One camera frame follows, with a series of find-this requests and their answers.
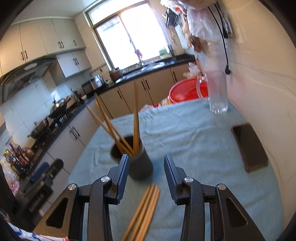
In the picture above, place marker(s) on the brown cooking pot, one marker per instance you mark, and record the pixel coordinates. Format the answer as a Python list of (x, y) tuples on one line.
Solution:
[(116, 74)]

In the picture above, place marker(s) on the dark electric kettle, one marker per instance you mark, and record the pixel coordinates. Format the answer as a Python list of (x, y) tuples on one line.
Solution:
[(78, 97)]

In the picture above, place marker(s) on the white plastic bag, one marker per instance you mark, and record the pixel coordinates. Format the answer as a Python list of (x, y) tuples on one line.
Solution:
[(203, 23)]

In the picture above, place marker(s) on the crumpled clear plastic bag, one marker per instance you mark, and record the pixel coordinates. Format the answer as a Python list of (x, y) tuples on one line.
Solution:
[(192, 69)]

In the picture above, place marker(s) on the steel kitchen sink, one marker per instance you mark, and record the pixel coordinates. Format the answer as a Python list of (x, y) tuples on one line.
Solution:
[(151, 66)]

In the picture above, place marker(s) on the cluster of sauce bottles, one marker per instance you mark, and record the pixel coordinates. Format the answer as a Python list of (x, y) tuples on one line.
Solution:
[(18, 157)]

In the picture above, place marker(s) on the black smartphone in brown case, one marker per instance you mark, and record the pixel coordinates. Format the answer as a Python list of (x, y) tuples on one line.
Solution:
[(249, 148)]

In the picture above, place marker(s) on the wall power strip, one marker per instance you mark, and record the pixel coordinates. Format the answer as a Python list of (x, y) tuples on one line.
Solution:
[(227, 30)]

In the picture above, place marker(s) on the black wok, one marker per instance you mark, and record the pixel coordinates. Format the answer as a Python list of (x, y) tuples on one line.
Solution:
[(57, 107)]

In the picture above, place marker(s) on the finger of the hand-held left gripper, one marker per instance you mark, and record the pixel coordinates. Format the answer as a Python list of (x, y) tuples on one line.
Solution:
[(57, 165), (39, 172)]

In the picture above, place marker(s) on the beige wall cabinets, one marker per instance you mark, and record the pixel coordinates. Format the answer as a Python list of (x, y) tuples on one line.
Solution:
[(46, 37)]

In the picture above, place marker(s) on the teal table cloth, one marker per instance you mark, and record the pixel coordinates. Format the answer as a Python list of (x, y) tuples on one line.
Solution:
[(196, 143)]

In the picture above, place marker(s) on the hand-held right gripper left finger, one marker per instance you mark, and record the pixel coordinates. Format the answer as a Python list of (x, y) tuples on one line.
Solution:
[(122, 178)]

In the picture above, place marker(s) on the silver countertop appliance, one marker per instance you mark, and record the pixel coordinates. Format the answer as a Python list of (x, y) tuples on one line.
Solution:
[(94, 83)]

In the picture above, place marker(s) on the red plastic basket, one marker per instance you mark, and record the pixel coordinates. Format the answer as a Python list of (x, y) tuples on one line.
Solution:
[(185, 92)]

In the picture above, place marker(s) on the steel pot with lid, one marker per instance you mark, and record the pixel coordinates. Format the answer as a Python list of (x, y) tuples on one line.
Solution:
[(39, 128)]

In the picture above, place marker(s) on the clear glass mug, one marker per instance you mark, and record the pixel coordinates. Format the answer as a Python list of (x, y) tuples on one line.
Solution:
[(218, 97)]

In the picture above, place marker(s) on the gas stove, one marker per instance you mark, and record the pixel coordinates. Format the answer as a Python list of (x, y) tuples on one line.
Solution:
[(60, 120)]

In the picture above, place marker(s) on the sink faucet with pink wrap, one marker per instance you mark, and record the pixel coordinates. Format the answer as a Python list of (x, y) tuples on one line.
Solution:
[(138, 53)]

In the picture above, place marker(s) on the hanging brown dried food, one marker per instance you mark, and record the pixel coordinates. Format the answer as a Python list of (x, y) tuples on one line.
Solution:
[(197, 44)]

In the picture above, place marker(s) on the kitchen window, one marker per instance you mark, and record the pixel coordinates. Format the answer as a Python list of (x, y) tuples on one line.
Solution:
[(138, 34)]

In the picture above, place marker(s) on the black kitchen countertop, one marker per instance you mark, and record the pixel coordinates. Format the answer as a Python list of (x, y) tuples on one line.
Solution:
[(180, 59)]

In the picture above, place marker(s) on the dark grey utensil holder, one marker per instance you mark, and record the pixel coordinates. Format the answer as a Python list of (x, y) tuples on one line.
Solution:
[(141, 166)]

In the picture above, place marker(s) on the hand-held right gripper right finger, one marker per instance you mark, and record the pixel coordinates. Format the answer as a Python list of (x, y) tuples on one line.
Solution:
[(171, 180)]

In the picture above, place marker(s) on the black hanging rack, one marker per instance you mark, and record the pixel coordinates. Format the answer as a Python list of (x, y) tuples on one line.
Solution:
[(172, 17)]

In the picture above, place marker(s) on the person's printed white clothing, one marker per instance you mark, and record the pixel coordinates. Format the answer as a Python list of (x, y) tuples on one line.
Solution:
[(34, 236)]

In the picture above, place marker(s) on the range hood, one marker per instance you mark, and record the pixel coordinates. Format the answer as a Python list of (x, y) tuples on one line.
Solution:
[(23, 76)]

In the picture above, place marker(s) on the green packet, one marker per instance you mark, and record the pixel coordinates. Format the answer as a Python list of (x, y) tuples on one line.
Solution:
[(163, 53)]

